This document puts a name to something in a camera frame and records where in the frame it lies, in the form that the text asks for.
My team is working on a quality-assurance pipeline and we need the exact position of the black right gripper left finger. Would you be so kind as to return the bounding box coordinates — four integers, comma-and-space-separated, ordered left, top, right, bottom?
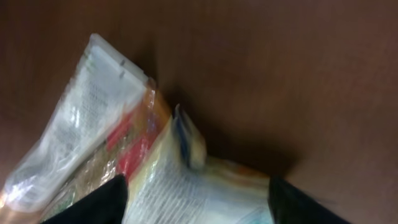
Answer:
43, 175, 128, 224

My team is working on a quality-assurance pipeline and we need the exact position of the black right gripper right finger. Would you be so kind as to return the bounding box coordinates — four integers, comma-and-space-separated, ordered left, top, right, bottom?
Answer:
268, 177, 349, 224

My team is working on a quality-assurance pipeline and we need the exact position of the yellow white snack bag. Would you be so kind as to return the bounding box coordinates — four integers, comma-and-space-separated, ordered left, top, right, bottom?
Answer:
123, 106, 273, 224

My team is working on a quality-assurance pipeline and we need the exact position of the white tube with gold cap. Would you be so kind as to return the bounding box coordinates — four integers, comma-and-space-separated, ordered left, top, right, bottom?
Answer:
2, 34, 148, 213

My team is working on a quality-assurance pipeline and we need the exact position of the orange spaghetti packet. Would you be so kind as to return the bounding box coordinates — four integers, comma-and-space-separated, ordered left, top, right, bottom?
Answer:
40, 88, 170, 222

